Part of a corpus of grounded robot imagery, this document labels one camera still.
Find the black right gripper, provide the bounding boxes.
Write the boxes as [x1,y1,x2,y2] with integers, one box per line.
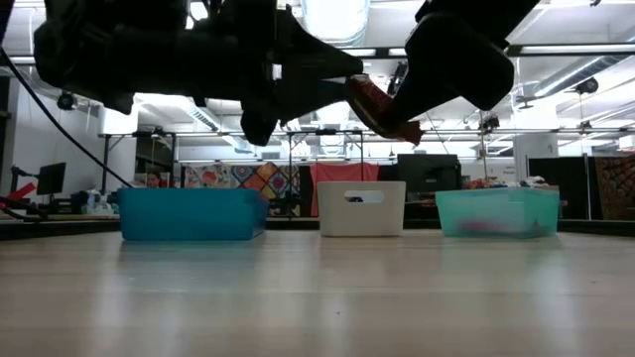
[386,14,516,128]

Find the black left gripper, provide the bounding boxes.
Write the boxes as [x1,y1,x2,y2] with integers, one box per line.
[188,0,366,148]

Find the brown Snickers candy bar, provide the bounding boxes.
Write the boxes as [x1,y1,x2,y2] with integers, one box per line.
[344,73,427,147]

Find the black ceiling spotlight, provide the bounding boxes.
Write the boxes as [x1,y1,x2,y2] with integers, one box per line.
[389,60,414,96]
[57,90,79,112]
[574,76,600,96]

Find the black box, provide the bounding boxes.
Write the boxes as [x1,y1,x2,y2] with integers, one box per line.
[396,153,462,202]

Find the orange hanging cloth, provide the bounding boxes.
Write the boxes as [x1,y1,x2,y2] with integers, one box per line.
[310,162,381,218]

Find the colourful patchwork quilt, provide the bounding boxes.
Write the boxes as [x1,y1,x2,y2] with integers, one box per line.
[183,161,303,218]

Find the teal translucent plastic bin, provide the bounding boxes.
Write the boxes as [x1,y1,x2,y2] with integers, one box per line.
[435,186,561,239]

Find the white plastic bin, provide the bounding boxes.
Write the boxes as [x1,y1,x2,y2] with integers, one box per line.
[316,179,407,238]

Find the black panel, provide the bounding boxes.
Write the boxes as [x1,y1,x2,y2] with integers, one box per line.
[528,156,594,219]

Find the black overhead crossbar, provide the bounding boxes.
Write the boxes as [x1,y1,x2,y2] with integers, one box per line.
[0,44,635,65]

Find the blue plastic bin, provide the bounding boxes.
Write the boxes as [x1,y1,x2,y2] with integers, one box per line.
[117,186,271,243]

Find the dark patterned rug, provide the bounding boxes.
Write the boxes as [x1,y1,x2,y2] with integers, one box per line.
[592,155,635,222]

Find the black computer monitor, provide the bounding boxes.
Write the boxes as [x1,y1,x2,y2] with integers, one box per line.
[37,162,67,196]

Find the red flat object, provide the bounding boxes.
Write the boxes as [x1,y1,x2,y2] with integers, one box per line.
[7,181,38,200]

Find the silver ventilation duct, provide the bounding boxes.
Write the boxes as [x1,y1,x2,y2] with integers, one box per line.
[301,0,372,156]

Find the black background table frame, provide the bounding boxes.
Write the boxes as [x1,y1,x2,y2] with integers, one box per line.
[98,128,368,219]

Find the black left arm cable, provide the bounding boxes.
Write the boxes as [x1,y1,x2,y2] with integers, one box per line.
[0,47,134,189]

